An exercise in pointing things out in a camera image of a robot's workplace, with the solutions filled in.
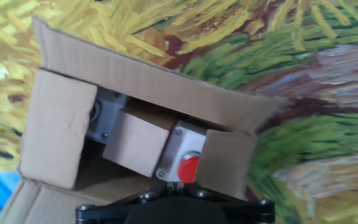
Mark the Van Gogh print tablecloth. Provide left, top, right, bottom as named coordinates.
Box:
left=0, top=0, right=358, bottom=224

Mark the brown cardboard box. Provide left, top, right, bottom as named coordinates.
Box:
left=0, top=15, right=288, bottom=224

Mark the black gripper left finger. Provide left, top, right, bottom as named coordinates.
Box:
left=75, top=183, right=177, bottom=224

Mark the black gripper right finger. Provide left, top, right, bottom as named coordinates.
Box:
left=178, top=183, right=276, bottom=224

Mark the small cardboard block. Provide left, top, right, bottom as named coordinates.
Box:
left=102, top=108, right=177, bottom=178

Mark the grey red-button switch box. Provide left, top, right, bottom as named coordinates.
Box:
left=155, top=120, right=208, bottom=185

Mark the grey green-button switch box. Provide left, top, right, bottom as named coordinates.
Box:
left=85, top=86, right=129, bottom=144

